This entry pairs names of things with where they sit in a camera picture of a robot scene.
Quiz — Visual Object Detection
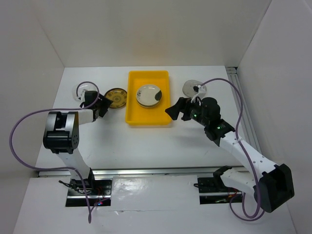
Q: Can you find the clear plastic plate left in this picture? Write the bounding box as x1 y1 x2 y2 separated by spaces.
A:
72 81 97 101

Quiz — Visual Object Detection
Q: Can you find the clear grey plastic plate right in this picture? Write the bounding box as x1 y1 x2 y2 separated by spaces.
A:
182 80 202 98

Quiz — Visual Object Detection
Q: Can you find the cream plate black brushstroke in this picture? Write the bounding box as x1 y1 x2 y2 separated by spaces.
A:
136 84 162 105

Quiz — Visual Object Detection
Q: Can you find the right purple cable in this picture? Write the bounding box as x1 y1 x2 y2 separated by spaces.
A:
195 78 265 221

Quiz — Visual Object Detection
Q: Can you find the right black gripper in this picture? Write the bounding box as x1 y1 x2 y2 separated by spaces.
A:
165 97 209 127

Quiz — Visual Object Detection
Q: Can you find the white front cover board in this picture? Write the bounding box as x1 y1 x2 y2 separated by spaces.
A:
111 175 199 211

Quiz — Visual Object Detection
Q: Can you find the aluminium rail right side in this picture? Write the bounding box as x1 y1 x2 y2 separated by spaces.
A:
226 67 261 153

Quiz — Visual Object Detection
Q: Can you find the yellow patterned plate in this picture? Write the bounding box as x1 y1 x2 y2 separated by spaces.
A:
104 88 127 109
138 102 159 108

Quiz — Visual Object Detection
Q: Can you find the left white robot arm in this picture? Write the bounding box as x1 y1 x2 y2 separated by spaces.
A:
43 91 113 195

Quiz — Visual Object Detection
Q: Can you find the yellow plastic bin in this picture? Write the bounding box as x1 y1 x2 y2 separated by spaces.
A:
125 71 171 126

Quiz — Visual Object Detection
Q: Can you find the purple cable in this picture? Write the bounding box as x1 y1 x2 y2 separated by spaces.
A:
9 81 100 224
195 78 265 221

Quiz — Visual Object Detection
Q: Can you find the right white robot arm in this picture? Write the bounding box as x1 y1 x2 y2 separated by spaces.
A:
165 97 294 213

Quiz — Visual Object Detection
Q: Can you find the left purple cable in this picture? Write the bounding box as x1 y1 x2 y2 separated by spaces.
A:
9 81 100 224

